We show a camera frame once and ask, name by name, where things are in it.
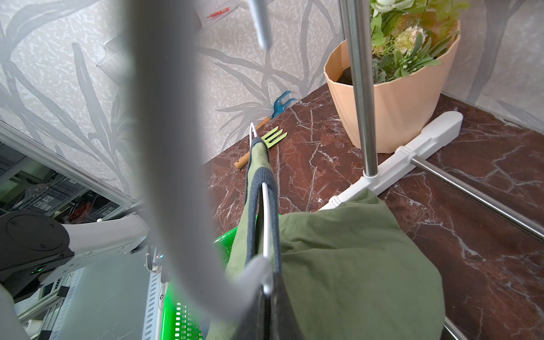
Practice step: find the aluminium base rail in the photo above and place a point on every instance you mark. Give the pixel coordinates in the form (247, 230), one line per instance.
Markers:
(106, 300)

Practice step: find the blue garden hand rake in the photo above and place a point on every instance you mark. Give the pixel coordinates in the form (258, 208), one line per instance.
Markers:
(279, 106)

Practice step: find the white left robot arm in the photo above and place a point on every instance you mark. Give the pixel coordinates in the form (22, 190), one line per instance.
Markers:
(36, 250)

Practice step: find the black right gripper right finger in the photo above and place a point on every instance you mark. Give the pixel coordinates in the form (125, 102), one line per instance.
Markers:
(282, 320)

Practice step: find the potted plant with white flowers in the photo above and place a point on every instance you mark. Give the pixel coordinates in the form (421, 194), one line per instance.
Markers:
(413, 47)

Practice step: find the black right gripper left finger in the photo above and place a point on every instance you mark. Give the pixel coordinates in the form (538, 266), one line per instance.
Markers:
(253, 324)

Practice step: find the green perforated plastic basket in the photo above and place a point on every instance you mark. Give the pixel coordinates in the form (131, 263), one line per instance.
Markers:
(197, 280)

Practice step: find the olive green tank top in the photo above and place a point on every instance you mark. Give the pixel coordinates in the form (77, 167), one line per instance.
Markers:
(350, 272)

